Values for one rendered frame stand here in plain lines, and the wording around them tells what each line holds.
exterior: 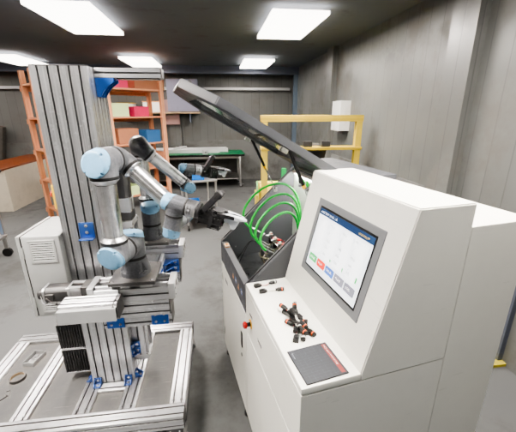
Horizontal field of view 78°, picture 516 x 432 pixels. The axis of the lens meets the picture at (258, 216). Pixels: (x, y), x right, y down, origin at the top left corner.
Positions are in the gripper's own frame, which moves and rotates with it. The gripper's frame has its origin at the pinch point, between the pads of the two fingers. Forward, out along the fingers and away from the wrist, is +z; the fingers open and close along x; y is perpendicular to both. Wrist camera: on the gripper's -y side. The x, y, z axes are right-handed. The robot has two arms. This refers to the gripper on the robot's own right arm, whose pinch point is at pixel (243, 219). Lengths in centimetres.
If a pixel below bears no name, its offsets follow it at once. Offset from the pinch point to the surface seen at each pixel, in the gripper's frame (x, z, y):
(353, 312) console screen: 19, 49, 16
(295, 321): 8.9, 31.9, 33.3
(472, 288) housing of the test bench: 14, 86, -3
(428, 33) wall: -242, 102, -156
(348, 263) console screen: 8.5, 44.0, 2.8
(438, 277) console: 21, 70, -6
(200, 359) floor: -76, -15, 145
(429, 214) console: 26, 57, -26
